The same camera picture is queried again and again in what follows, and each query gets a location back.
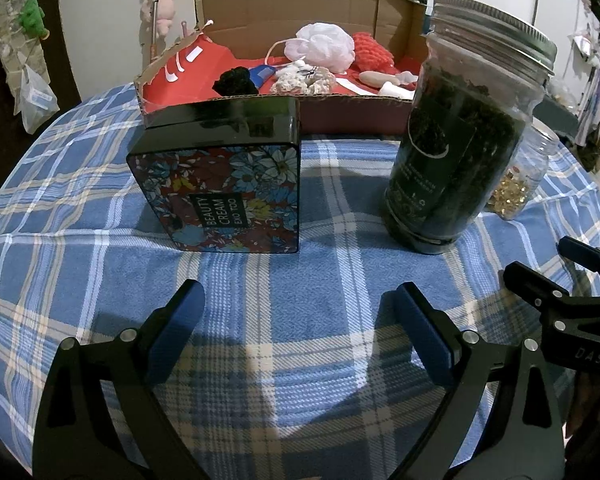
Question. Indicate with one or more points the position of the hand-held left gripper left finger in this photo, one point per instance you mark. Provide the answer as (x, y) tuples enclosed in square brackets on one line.
[(172, 340)]

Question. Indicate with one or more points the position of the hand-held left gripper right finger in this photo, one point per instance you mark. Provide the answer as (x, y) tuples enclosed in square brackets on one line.
[(430, 340)]

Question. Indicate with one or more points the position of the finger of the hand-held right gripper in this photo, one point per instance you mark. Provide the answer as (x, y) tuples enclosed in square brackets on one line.
[(532, 282), (590, 260)]

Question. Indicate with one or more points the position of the beige powder puff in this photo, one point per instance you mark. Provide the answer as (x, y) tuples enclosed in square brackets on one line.
[(375, 79)]

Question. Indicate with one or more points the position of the black knitted ball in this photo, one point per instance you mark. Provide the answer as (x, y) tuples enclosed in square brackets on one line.
[(235, 82)]

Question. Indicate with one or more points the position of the blue cloth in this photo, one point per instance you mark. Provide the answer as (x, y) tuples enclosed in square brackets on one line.
[(261, 74)]

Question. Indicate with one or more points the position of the white and brown plush toy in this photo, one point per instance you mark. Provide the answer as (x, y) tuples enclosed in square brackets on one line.
[(287, 82)]

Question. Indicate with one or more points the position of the brown cardboard box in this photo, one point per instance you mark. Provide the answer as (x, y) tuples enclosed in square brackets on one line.
[(290, 5)]

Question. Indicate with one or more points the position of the small glass jar gold pins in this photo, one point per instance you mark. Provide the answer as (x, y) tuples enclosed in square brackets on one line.
[(517, 185)]

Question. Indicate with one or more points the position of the side table dark green cloth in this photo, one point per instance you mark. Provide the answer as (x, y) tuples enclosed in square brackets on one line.
[(555, 115)]

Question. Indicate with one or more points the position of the large glass jar green leaves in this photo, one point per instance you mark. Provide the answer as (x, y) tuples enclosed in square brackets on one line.
[(455, 150)]

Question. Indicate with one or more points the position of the floral tin box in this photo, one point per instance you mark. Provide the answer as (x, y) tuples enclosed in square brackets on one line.
[(215, 185)]

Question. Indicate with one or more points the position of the blue plaid blanket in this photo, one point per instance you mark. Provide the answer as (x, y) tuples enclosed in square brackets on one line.
[(330, 210)]

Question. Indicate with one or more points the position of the hanging clothes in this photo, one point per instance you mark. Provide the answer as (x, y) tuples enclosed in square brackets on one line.
[(592, 85)]

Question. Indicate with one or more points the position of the white wardrobe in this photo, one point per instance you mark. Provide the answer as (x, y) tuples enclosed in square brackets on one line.
[(560, 5)]

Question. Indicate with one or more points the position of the red printed box liner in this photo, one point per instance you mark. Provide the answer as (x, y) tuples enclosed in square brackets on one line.
[(190, 75)]

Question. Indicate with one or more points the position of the clear plastic bag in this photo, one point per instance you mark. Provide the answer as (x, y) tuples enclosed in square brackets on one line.
[(37, 102)]

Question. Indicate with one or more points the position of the red knitted pouch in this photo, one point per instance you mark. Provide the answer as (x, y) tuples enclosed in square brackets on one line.
[(372, 50)]

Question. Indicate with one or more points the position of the white mesh bath pouf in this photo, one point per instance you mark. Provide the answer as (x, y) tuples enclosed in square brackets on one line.
[(325, 45)]

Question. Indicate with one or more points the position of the mop stick orange cap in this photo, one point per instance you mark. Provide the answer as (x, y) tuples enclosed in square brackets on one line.
[(154, 20)]

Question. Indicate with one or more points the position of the pink plush pig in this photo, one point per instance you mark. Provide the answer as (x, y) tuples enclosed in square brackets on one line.
[(162, 10)]

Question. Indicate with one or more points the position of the hanging fabric organizer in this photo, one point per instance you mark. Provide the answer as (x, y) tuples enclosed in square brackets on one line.
[(10, 35)]

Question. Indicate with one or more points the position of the green plush toy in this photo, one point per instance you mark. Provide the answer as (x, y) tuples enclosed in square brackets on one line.
[(32, 17)]

